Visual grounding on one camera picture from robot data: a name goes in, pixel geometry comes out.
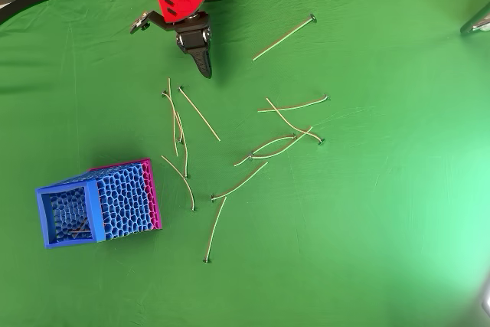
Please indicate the chrome tube stand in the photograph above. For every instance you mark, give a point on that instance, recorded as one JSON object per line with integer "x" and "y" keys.
{"x": 478, "y": 22}

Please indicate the blue and pink mesh basket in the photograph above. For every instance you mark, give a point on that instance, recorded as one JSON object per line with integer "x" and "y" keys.
{"x": 97, "y": 208}

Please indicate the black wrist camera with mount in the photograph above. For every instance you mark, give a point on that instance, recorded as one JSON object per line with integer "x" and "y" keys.
{"x": 153, "y": 20}

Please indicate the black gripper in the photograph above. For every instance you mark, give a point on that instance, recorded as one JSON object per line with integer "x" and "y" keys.
{"x": 194, "y": 39}

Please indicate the green cloth with black rim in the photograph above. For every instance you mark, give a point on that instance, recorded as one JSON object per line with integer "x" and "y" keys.
{"x": 344, "y": 227}

